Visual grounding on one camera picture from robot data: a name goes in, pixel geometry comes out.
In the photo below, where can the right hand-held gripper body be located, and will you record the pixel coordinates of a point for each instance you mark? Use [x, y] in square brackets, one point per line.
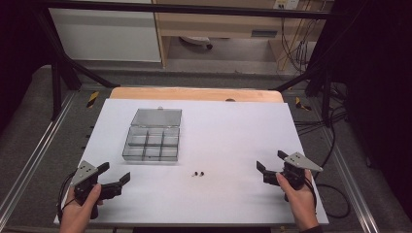
[293, 171]

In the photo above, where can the small dark screw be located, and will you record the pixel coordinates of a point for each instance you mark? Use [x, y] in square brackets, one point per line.
[194, 174]
[201, 173]

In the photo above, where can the black curtain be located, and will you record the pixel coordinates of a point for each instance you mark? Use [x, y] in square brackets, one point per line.
[19, 48]
[379, 81]

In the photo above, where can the white chair base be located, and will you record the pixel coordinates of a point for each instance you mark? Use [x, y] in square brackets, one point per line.
[197, 40]

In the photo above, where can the white cabinet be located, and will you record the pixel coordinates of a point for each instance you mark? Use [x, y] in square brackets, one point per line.
[103, 35]

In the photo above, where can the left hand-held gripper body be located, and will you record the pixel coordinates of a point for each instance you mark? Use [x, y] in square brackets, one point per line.
[85, 173]

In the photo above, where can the wooden desk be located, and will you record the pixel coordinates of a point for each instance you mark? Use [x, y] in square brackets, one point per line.
[226, 24]

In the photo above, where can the black metal stand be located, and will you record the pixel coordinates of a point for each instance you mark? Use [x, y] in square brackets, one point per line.
[325, 84]
[56, 81]

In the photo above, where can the aluminium rail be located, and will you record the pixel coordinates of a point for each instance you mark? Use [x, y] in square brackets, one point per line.
[354, 191]
[32, 161]

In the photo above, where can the yellow black tape strip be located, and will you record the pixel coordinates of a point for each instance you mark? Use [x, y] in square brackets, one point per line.
[300, 104]
[92, 99]

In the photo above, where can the wall socket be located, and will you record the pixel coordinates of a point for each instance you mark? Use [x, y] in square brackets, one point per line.
[286, 4]

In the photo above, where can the person's right hand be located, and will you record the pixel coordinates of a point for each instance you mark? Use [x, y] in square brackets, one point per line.
[298, 202]

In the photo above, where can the black metal frame bar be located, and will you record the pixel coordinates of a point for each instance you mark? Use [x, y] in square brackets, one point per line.
[194, 9]

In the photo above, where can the wooden table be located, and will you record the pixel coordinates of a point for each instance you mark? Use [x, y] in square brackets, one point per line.
[181, 94]

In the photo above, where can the clear plastic compartment box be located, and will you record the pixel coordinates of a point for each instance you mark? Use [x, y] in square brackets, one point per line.
[153, 137]

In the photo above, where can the person's left hand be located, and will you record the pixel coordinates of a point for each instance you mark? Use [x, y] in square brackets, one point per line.
[77, 212]

